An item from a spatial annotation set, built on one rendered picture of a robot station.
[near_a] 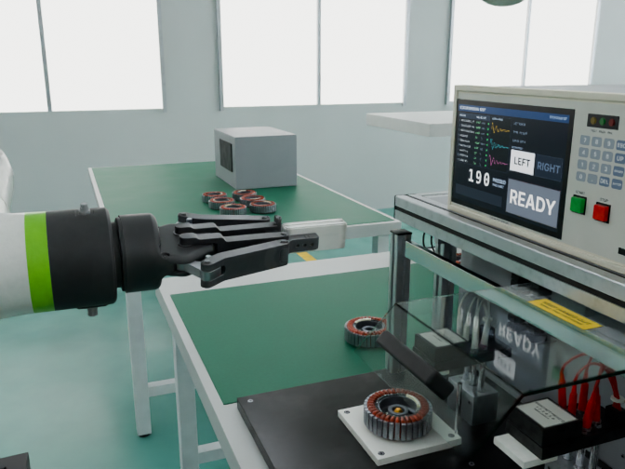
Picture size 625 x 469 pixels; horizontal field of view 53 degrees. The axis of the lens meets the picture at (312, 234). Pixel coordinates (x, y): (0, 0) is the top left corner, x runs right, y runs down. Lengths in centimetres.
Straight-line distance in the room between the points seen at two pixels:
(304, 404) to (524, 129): 59
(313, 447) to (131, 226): 56
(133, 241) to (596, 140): 55
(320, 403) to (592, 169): 61
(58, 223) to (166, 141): 479
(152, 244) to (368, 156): 541
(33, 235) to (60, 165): 475
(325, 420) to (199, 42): 453
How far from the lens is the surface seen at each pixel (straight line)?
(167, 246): 62
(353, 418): 110
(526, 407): 90
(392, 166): 610
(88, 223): 60
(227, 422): 116
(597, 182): 84
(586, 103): 85
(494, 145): 99
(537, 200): 92
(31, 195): 538
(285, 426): 110
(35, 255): 59
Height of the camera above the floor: 135
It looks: 15 degrees down
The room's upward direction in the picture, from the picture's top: straight up
